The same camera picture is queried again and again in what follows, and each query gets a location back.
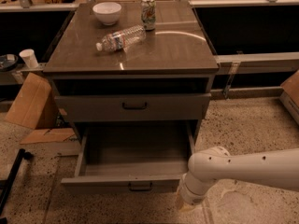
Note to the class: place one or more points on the padded gripper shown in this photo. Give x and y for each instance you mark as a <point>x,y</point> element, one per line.
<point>192,196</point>

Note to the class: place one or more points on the grey drawer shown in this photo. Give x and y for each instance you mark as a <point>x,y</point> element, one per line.
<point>148,156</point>
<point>133,107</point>

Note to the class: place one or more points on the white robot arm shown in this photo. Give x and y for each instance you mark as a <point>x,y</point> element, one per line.
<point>276,169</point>

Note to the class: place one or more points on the grey top drawer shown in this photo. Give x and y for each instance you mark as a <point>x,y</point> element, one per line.
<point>133,107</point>

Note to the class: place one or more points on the grey drawer cabinet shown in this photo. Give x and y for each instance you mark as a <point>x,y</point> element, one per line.
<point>174,58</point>

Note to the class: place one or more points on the flat cardboard sheet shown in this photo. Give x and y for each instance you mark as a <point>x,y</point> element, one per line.
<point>47,136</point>

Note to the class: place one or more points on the cardboard box at right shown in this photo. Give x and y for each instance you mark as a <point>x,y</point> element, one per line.
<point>290,95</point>

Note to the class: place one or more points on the clear plastic water bottle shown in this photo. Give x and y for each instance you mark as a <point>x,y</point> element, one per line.
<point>122,39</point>

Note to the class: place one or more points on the upright cardboard box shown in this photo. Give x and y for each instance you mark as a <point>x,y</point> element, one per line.
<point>34,106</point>

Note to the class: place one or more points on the black metal stand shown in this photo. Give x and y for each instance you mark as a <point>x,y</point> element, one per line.
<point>6,184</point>

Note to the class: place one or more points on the green soda can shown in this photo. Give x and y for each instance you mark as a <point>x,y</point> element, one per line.
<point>148,15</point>

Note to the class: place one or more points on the white ceramic bowl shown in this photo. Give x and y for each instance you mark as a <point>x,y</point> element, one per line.
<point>107,13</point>

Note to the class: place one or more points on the white paper cup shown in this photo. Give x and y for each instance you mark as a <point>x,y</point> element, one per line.
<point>28,55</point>

